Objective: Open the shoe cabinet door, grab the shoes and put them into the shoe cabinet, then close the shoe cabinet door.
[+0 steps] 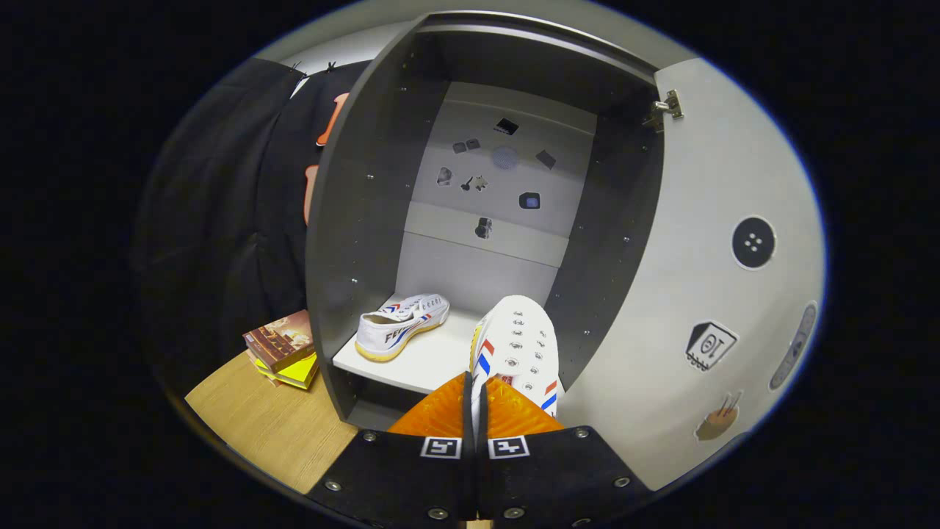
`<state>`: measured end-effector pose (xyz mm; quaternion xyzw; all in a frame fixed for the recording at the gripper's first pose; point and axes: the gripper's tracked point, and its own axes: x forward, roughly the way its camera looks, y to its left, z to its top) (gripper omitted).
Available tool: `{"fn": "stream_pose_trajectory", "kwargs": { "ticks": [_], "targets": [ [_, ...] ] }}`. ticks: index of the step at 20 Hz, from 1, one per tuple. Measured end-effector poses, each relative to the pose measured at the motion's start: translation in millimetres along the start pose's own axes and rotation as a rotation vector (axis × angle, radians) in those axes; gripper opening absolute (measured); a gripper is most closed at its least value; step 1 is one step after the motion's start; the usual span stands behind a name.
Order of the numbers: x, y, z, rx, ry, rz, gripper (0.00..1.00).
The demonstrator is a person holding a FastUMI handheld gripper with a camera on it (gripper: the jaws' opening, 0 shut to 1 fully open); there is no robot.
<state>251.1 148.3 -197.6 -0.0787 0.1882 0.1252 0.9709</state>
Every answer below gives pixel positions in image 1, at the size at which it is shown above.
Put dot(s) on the brown book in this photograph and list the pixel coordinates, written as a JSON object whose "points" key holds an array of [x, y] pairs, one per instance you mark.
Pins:
{"points": [[279, 338]]}

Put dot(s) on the dark grey shoe cabinet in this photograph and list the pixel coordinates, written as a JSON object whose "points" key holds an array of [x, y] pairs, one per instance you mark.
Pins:
{"points": [[360, 220]]}

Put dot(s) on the black backdrop cloth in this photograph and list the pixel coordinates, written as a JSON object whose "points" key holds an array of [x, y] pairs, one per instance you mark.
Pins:
{"points": [[220, 220]]}

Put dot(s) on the white striped canvas shoe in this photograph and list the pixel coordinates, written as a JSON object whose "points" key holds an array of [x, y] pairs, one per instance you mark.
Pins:
{"points": [[518, 345], [400, 327]]}

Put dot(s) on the yellow book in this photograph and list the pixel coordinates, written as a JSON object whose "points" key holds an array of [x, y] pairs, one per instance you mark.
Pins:
{"points": [[297, 371]]}

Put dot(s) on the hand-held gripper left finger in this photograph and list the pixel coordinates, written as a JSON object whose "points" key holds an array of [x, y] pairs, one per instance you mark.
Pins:
{"points": [[440, 481]]}

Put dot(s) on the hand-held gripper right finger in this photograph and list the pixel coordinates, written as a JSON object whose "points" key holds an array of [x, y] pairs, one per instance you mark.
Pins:
{"points": [[529, 481]]}

